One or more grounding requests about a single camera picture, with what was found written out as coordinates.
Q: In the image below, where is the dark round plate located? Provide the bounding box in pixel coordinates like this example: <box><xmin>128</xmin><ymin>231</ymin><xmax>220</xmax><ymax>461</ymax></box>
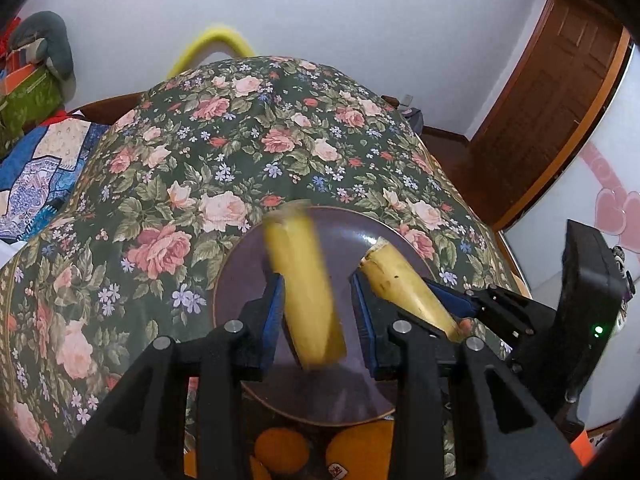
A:
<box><xmin>212</xmin><ymin>205</ymin><xmax>453</xmax><ymax>428</ymax></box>

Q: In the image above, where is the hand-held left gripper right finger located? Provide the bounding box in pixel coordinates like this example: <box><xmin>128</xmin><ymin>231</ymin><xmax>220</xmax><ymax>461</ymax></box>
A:
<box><xmin>349</xmin><ymin>271</ymin><xmax>586</xmax><ymax>480</ymax></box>

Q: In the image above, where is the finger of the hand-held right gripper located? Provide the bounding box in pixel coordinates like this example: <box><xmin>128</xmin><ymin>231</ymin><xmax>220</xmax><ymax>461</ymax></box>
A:
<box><xmin>424</xmin><ymin>279</ymin><xmax>557</xmax><ymax>361</ymax></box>

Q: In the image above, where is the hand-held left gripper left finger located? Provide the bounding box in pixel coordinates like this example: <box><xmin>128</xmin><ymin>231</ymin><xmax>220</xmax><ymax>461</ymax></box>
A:
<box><xmin>57</xmin><ymin>272</ymin><xmax>286</xmax><ymax>480</ymax></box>

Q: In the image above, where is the wooden door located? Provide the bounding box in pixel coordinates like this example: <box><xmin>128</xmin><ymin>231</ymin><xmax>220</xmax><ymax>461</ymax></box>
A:
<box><xmin>467</xmin><ymin>0</ymin><xmax>631</xmax><ymax>231</ymax></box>

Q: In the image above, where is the grey plush pillow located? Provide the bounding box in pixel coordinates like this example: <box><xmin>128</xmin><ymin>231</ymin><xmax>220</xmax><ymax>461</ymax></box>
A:
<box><xmin>10</xmin><ymin>10</ymin><xmax>76</xmax><ymax>96</ymax></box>

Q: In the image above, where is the yellow banana piece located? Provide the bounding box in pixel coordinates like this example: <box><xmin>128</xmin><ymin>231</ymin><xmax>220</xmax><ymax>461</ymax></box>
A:
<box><xmin>262</xmin><ymin>199</ymin><xmax>348</xmax><ymax>372</ymax></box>
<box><xmin>359</xmin><ymin>236</ymin><xmax>468</xmax><ymax>345</ymax></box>

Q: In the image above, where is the white heart-print sliding door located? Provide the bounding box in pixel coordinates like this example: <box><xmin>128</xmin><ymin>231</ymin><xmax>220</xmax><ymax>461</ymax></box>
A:
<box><xmin>502</xmin><ymin>45</ymin><xmax>640</xmax><ymax>431</ymax></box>

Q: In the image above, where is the patchwork quilt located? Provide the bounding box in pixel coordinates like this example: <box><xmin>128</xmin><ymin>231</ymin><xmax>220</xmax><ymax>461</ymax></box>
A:
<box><xmin>0</xmin><ymin>112</ymin><xmax>108</xmax><ymax>243</ymax></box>

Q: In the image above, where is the yellow foam tube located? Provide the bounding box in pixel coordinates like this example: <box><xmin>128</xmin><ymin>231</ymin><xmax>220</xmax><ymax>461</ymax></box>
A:
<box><xmin>167</xmin><ymin>21</ymin><xmax>256</xmax><ymax>81</ymax></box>

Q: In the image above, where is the orange cardboard box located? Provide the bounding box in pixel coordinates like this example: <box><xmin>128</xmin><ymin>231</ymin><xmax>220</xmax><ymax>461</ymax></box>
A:
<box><xmin>0</xmin><ymin>47</ymin><xmax>51</xmax><ymax>93</ymax></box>

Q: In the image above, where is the floral tablecloth table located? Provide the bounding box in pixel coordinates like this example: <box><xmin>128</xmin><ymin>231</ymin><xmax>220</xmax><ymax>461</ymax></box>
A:
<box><xmin>0</xmin><ymin>55</ymin><xmax>531</xmax><ymax>480</ymax></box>

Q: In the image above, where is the large orange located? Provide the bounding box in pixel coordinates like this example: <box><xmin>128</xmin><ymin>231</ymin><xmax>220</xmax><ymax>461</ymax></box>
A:
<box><xmin>254</xmin><ymin>427</ymin><xmax>311</xmax><ymax>477</ymax></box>
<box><xmin>325</xmin><ymin>419</ymin><xmax>396</xmax><ymax>480</ymax></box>

